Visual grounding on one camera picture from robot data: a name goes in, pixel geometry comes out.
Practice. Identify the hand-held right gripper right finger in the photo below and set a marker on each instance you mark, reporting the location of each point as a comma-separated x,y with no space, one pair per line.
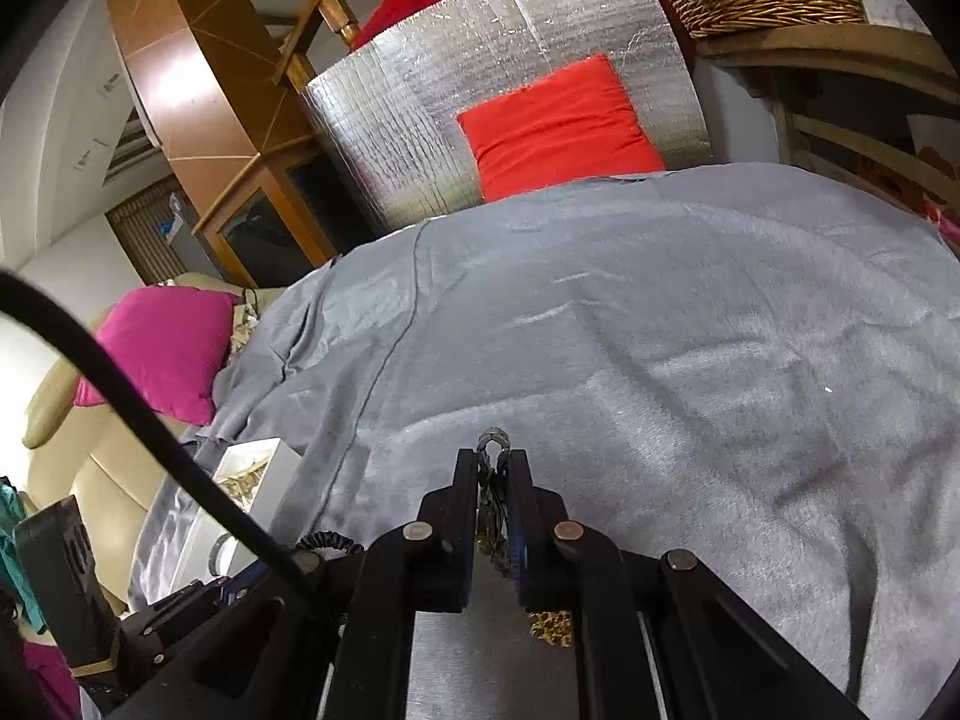
525,540

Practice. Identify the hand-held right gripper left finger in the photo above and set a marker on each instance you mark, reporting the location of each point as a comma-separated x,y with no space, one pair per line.
465,540

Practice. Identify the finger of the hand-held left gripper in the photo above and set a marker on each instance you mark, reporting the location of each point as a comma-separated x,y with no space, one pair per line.
240,581

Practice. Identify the silver bangle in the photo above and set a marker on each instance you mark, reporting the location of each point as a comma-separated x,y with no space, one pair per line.
219,551

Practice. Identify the black scrunchie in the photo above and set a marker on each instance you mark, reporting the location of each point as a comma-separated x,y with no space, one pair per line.
326,542

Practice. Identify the cream hair claw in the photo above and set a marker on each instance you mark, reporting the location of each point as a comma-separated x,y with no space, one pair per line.
244,476

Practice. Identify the silver gold wristwatch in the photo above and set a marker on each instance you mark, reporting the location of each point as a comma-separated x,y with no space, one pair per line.
491,436

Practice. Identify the teal cloth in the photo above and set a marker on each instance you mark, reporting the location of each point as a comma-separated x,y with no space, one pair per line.
19,540

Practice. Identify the magenta cloth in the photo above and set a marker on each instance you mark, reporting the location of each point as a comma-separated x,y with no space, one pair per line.
52,682

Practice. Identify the beige sofa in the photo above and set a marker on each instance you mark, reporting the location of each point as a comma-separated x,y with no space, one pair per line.
90,465

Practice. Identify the pink pillow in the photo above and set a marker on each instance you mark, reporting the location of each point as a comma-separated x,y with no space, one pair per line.
169,345

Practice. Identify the grey blanket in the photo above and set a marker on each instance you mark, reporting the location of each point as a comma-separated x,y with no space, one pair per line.
637,315

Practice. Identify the cream patterned cloth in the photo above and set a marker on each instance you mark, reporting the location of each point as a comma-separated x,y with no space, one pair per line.
244,319

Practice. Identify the brown window blind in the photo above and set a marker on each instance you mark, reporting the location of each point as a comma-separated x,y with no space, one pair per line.
146,240

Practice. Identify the red pillow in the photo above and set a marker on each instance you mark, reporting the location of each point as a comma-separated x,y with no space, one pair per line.
559,127

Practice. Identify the silver foil insulation panel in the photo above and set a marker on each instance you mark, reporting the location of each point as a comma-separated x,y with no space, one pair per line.
405,120

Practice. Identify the wooden cabinet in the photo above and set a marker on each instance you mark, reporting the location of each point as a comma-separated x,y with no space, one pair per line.
195,90

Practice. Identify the wooden banister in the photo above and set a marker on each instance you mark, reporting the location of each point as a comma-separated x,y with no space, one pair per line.
334,11

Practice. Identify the wooden shelf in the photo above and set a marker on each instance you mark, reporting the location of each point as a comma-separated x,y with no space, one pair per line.
847,60

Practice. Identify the white patterned box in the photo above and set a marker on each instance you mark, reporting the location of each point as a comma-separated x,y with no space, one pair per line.
896,11

